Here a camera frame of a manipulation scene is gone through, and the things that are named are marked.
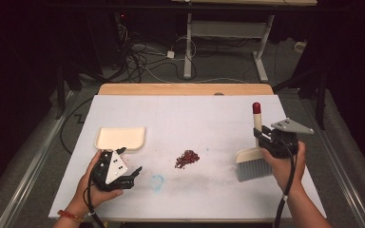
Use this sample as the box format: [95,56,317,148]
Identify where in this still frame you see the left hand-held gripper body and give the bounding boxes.
[90,149,137,193]

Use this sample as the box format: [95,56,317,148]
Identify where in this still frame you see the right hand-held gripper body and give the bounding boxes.
[259,117,316,160]

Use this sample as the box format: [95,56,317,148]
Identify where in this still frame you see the cream plastic dustpan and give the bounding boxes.
[94,126,147,155]

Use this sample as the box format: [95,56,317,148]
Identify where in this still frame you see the cream brush with red cap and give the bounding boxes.
[234,102,274,183]

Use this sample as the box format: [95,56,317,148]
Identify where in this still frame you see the scatter of red beans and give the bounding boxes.
[174,149,202,170]

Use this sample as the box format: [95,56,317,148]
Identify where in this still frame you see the person's right hand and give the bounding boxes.
[259,140,308,195]

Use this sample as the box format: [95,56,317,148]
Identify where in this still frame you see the person's left hand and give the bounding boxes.
[71,149,125,214]

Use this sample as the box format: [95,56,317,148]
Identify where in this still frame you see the black metal stand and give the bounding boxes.
[54,61,68,121]
[272,66,328,131]

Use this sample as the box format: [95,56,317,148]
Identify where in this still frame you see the white foam board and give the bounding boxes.
[48,94,328,221]

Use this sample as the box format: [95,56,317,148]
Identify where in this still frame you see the wooden table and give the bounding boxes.
[97,83,275,97]

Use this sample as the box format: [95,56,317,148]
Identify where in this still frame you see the left hand-held gripper cable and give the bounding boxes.
[82,175,107,228]

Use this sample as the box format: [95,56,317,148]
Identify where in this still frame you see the hand-held gripper cable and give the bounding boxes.
[273,138,299,228]
[82,175,107,228]

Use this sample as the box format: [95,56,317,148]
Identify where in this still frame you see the right hand-held gripper cable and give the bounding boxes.
[273,138,299,228]

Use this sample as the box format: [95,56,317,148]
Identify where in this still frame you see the metal floor rail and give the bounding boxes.
[0,90,78,228]
[299,97,365,228]

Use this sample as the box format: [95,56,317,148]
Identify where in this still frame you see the black floor cable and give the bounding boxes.
[59,96,95,156]

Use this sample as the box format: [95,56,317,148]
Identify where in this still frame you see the white floor cable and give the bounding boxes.
[139,65,252,86]

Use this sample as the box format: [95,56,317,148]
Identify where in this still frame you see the red bead bracelet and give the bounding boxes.
[56,209,85,223]

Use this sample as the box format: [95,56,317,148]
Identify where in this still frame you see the tangle of black cables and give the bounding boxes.
[113,22,203,85]

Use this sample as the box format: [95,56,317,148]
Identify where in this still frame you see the white desk frame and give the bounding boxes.
[170,0,318,84]

